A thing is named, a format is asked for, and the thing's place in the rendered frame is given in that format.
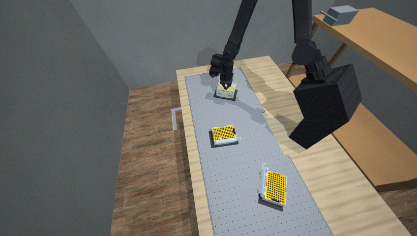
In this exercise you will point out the white tip box with lid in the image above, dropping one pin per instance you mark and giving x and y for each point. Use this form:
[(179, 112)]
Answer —
[(263, 185)]

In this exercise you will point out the yellow perforated tip rack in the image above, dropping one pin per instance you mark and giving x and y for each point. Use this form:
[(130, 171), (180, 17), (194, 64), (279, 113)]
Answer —
[(276, 187), (224, 132)]

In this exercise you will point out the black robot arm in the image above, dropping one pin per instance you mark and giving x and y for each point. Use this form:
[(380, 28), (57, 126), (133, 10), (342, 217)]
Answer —
[(318, 69)]

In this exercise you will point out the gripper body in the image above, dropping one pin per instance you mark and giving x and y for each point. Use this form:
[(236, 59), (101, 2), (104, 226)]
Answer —
[(229, 78)]

